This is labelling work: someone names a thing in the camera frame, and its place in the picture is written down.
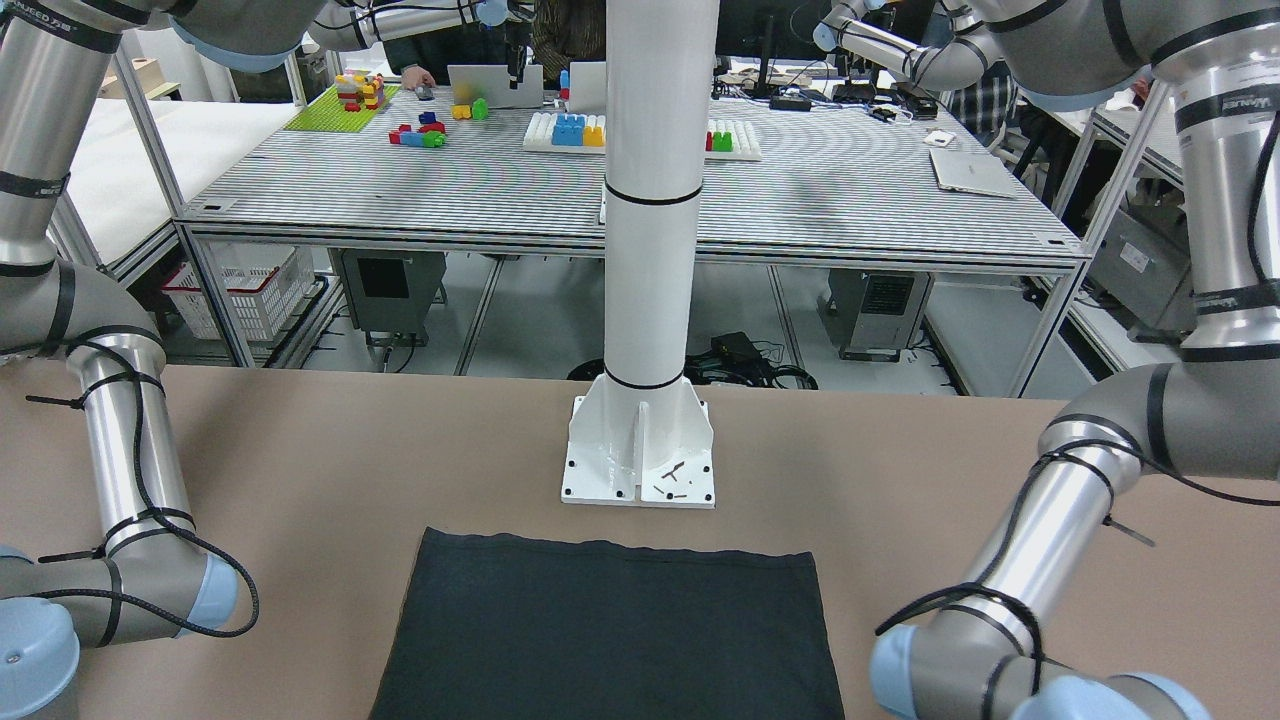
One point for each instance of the black t-shirt with logo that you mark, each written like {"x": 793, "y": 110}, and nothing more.
{"x": 504, "y": 627}

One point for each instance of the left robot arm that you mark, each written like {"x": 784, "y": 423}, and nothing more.
{"x": 975, "y": 650}

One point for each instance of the neighbouring robot arm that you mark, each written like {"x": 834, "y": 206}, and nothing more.
{"x": 971, "y": 52}

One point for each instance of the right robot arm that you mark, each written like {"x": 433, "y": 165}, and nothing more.
{"x": 152, "y": 577}

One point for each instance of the white central mounting column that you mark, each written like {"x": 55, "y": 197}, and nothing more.
{"x": 641, "y": 436}

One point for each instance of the white tray with blocks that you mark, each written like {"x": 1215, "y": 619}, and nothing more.
{"x": 592, "y": 134}

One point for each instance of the striped metal work table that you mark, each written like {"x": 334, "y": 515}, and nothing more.
{"x": 834, "y": 188}

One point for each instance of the silver laptop closed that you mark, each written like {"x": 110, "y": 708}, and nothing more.
{"x": 972, "y": 172}

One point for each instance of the white plastic basket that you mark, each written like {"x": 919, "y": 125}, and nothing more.
{"x": 264, "y": 284}

